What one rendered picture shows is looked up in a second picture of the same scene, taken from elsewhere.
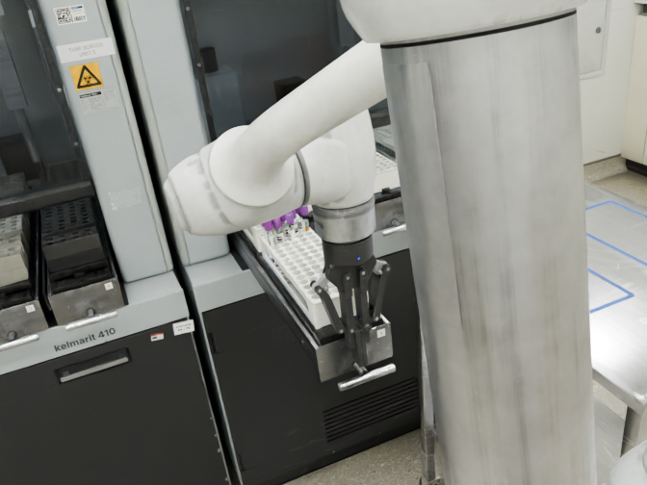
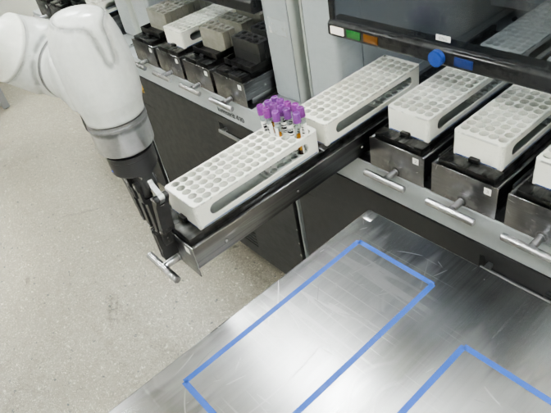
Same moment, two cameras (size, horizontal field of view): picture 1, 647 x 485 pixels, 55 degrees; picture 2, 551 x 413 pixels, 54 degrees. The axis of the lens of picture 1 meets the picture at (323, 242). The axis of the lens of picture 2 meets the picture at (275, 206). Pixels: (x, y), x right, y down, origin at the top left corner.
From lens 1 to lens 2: 1.16 m
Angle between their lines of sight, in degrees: 63
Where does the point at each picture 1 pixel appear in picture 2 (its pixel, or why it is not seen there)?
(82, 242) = (249, 45)
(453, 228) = not seen: outside the picture
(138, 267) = (283, 86)
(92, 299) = (232, 90)
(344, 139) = (53, 63)
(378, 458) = not seen: hidden behind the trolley
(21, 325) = (202, 81)
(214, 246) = not seen: hidden behind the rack
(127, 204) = (278, 32)
